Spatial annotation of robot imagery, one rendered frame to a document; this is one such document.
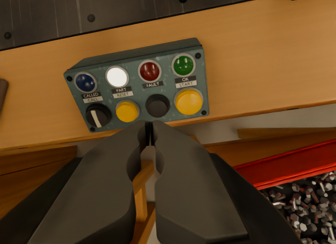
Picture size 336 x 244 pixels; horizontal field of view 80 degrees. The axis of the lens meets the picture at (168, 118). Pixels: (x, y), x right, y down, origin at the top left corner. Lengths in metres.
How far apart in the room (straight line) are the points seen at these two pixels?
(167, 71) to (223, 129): 0.97
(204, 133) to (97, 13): 0.94
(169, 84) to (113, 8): 0.14
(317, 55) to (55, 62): 0.33
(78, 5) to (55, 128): 0.17
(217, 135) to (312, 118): 0.50
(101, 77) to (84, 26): 0.11
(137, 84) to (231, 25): 0.14
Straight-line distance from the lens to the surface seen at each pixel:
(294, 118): 1.28
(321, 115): 1.34
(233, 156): 0.36
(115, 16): 0.31
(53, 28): 0.34
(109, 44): 0.30
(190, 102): 0.22
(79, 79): 0.23
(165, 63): 0.21
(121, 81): 0.22
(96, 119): 0.24
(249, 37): 0.29
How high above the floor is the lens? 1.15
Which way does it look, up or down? 83 degrees down
